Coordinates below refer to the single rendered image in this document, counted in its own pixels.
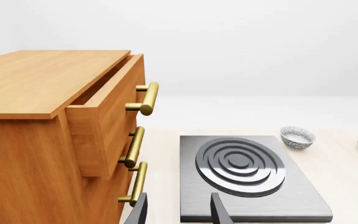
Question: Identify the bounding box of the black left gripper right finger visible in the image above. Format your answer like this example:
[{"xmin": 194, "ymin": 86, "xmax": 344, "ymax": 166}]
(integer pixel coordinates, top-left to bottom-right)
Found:
[{"xmin": 210, "ymin": 192, "xmax": 236, "ymax": 224}]

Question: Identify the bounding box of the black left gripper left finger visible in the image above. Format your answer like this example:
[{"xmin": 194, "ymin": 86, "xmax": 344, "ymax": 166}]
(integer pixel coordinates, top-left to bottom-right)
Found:
[{"xmin": 123, "ymin": 192, "xmax": 149, "ymax": 224}]

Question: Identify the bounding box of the flat black stove plate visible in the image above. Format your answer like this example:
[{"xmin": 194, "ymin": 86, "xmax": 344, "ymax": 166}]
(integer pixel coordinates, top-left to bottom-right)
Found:
[{"xmin": 179, "ymin": 135, "xmax": 334, "ymax": 223}]

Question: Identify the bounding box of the patterned black and white bowl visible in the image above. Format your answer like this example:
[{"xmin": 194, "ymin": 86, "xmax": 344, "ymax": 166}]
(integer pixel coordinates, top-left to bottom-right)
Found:
[{"xmin": 280, "ymin": 126, "xmax": 316, "ymax": 151}]

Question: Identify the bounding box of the closed wooden drawer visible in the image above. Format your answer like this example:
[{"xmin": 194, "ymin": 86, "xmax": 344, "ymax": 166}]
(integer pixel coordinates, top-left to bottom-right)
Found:
[
  {"xmin": 109, "ymin": 130, "xmax": 140, "ymax": 185},
  {"xmin": 82, "ymin": 162, "xmax": 140, "ymax": 224}
]

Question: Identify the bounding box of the open wooden drawer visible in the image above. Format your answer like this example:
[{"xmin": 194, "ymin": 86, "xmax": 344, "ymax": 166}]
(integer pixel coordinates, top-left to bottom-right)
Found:
[{"xmin": 65, "ymin": 54, "xmax": 146, "ymax": 181}]

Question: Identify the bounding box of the wooden cabinet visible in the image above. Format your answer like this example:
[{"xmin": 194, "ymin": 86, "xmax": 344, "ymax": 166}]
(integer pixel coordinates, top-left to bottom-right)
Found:
[{"xmin": 0, "ymin": 49, "xmax": 146, "ymax": 224}]

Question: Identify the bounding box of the brass handle on open drawer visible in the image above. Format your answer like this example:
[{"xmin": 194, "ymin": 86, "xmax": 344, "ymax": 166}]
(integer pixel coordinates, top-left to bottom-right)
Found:
[{"xmin": 125, "ymin": 81, "xmax": 160, "ymax": 116}]

